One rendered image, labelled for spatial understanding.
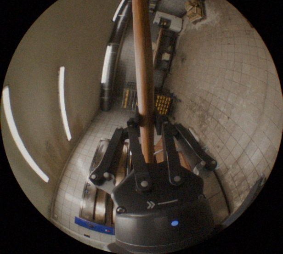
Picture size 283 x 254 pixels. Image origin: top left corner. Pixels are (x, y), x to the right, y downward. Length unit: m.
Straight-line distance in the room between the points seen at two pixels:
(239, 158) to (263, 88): 1.05
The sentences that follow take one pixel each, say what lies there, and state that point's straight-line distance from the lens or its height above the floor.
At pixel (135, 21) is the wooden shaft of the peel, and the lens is 0.19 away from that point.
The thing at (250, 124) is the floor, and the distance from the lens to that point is 1.58.
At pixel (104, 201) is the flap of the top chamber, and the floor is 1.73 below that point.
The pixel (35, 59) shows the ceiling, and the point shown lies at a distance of 1.21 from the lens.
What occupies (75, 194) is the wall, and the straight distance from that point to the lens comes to 1.73.
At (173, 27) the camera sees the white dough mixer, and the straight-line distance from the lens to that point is 4.91.
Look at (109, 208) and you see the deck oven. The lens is 1.59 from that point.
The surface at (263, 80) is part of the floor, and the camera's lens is 1.68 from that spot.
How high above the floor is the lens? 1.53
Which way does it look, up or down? 8 degrees down
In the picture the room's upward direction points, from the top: 81 degrees counter-clockwise
